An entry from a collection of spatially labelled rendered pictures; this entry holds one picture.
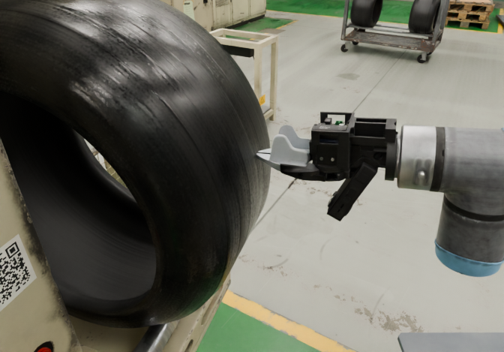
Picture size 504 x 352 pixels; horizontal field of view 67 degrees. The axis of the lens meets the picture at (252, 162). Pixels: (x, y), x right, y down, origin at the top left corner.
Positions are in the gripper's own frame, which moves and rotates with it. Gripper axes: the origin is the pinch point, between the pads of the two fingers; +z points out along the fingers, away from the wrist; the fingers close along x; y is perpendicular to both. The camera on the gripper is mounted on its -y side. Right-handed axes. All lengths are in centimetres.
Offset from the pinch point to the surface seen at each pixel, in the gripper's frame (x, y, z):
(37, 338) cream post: 31.0, -12.5, 23.5
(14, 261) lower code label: 29.6, 0.4, 22.0
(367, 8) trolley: -535, -59, 28
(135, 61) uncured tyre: 12.3, 19.5, 10.8
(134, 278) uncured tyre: 4.5, -30.3, 31.7
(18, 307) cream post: 31.4, -5.8, 22.7
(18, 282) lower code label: 30.3, -2.6, 22.3
